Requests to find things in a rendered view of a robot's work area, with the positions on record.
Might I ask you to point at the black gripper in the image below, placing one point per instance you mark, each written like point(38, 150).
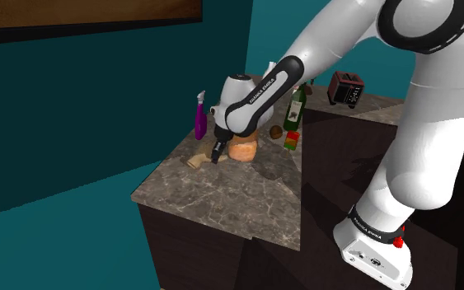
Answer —
point(221, 141)

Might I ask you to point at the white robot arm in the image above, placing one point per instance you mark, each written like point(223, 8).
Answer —
point(428, 132)

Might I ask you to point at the orange bread loaf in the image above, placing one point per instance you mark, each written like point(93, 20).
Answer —
point(243, 150)

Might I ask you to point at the purple spray bottle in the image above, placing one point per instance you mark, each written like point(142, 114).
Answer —
point(200, 124)

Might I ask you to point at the beige wooden tool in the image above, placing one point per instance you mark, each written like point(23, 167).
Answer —
point(196, 160)

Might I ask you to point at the brown round fruit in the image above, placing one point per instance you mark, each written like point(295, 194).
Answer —
point(276, 132)

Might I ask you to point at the red green yellow can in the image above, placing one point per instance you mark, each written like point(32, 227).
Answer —
point(292, 140)

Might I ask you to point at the green wine bottle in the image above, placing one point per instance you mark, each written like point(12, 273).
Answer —
point(294, 112)

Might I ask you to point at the dark wooden counter cabinet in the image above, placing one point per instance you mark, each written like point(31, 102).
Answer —
point(191, 249)

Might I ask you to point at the dark robot stand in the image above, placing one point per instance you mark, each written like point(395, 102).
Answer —
point(336, 160)

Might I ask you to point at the dark red toaster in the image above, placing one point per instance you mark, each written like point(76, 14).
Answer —
point(346, 90)

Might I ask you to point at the dark framed wall picture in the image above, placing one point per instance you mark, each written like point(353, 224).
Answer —
point(87, 14)

